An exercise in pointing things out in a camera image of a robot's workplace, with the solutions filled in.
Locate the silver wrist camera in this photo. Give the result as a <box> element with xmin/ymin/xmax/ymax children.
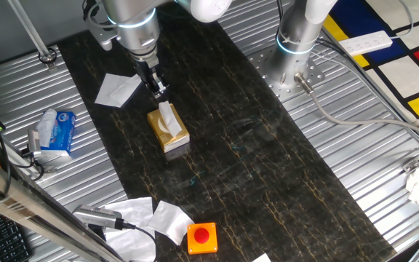
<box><xmin>85</xmin><ymin>20</ymin><xmax>119</xmax><ymax>52</ymax></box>

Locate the silver depth camera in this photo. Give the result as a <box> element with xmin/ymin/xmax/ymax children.
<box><xmin>72</xmin><ymin>204</ymin><xmax>125</xmax><ymax>230</ymax></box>

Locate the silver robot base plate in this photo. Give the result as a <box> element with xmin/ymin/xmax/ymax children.
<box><xmin>247</xmin><ymin>45</ymin><xmax>327</xmax><ymax>103</ymax></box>

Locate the white tissue in blue pack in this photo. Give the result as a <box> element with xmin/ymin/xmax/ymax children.
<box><xmin>36</xmin><ymin>108</ymin><xmax>57</xmax><ymax>148</ymax></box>

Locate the gray robot base cable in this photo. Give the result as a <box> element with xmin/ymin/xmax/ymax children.
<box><xmin>293</xmin><ymin>71</ymin><xmax>419</xmax><ymax>143</ymax></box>

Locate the small silver ribbed camera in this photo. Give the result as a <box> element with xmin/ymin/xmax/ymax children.
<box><xmin>27</xmin><ymin>129</ymin><xmax>42</xmax><ymax>158</ymax></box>

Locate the gold tissue pack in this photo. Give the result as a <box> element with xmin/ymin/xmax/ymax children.
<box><xmin>146</xmin><ymin>103</ymin><xmax>191</xmax><ymax>154</ymax></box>

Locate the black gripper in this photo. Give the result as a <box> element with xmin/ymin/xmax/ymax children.
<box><xmin>135</xmin><ymin>57</ymin><xmax>169</xmax><ymax>99</ymax></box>

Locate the white pulled napkin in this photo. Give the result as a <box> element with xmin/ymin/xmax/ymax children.
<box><xmin>157</xmin><ymin>100</ymin><xmax>183</xmax><ymax>138</ymax></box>

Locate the orange emergency stop button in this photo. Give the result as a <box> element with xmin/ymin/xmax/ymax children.
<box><xmin>186</xmin><ymin>221</ymin><xmax>219</xmax><ymax>255</ymax></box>

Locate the metal frame bar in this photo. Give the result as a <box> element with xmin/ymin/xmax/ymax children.
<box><xmin>0</xmin><ymin>151</ymin><xmax>125</xmax><ymax>262</ymax></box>

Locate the white power strip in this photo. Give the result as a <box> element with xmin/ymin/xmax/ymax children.
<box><xmin>338</xmin><ymin>30</ymin><xmax>394</xmax><ymax>57</ymax></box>

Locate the silver camera mount bracket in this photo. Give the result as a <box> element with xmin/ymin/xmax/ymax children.
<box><xmin>20</xmin><ymin>145</ymin><xmax>57</xmax><ymax>175</ymax></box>

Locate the folded white napkin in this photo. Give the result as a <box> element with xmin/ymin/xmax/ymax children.
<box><xmin>94</xmin><ymin>72</ymin><xmax>144</xmax><ymax>108</ymax></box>

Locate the crumpled white napkin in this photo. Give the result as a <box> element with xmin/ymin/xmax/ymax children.
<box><xmin>103</xmin><ymin>196</ymin><xmax>155</xmax><ymax>229</ymax></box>
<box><xmin>104</xmin><ymin>226</ymin><xmax>157</xmax><ymax>262</ymax></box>

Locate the blue tissue pack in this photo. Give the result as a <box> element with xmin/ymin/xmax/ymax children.
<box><xmin>40</xmin><ymin>111</ymin><xmax>76</xmax><ymax>159</ymax></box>

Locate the silver stand pole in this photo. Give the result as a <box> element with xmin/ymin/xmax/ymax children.
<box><xmin>7</xmin><ymin>0</ymin><xmax>58</xmax><ymax>71</ymax></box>

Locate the white power cord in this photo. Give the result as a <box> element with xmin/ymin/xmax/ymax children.
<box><xmin>389</xmin><ymin>0</ymin><xmax>414</xmax><ymax>40</ymax></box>

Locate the colourful checked cloth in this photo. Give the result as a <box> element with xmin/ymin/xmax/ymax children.
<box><xmin>322</xmin><ymin>0</ymin><xmax>419</xmax><ymax>121</ymax></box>

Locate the black camera cable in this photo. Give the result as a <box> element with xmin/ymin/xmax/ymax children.
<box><xmin>116</xmin><ymin>218</ymin><xmax>158</xmax><ymax>262</ymax></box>

